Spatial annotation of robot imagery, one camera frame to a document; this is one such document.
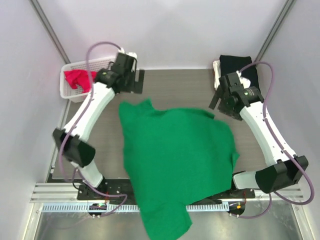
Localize right aluminium frame post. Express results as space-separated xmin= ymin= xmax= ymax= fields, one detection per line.
xmin=255 ymin=0 xmax=297 ymax=62

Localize white plastic basket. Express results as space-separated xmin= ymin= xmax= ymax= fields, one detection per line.
xmin=59 ymin=56 xmax=115 ymax=103

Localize left aluminium frame post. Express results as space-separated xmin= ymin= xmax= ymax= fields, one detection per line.
xmin=29 ymin=0 xmax=71 ymax=64

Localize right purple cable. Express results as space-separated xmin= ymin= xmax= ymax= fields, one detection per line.
xmin=228 ymin=61 xmax=315 ymax=220

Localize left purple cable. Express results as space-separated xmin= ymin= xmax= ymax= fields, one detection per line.
xmin=58 ymin=41 xmax=128 ymax=217

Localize green t shirt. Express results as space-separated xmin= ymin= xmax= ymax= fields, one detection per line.
xmin=118 ymin=99 xmax=239 ymax=240

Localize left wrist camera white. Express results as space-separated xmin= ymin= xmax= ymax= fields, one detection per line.
xmin=118 ymin=48 xmax=138 ymax=61

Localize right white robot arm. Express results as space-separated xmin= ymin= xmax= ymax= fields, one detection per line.
xmin=209 ymin=72 xmax=309 ymax=198

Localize aluminium frame post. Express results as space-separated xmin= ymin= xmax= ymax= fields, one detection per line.
xmin=29 ymin=0 xmax=71 ymax=64
xmin=255 ymin=0 xmax=297 ymax=62

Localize white folded t shirt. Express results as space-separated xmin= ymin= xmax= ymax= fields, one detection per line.
xmin=212 ymin=60 xmax=221 ymax=90

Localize purple cable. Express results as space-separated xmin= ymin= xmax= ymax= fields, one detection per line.
xmin=228 ymin=61 xmax=315 ymax=220
xmin=58 ymin=41 xmax=128 ymax=217

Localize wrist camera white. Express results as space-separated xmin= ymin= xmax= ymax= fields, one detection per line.
xmin=236 ymin=70 xmax=251 ymax=89
xmin=118 ymin=48 xmax=138 ymax=61

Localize red t shirt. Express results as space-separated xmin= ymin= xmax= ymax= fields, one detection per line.
xmin=63 ymin=69 xmax=91 ymax=93

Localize black folded t shirt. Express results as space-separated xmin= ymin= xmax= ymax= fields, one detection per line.
xmin=219 ymin=54 xmax=262 ymax=95

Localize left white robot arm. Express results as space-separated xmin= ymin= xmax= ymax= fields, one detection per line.
xmin=52 ymin=50 xmax=144 ymax=200

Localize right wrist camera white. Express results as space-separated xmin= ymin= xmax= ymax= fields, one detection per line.
xmin=236 ymin=70 xmax=251 ymax=89

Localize white slotted cable duct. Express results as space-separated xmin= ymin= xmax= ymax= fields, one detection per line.
xmin=41 ymin=202 xmax=230 ymax=213

